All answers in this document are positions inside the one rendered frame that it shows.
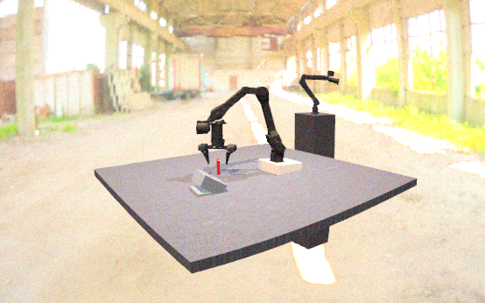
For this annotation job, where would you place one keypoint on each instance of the white flat panel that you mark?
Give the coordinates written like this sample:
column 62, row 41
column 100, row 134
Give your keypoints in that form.
column 207, row 184

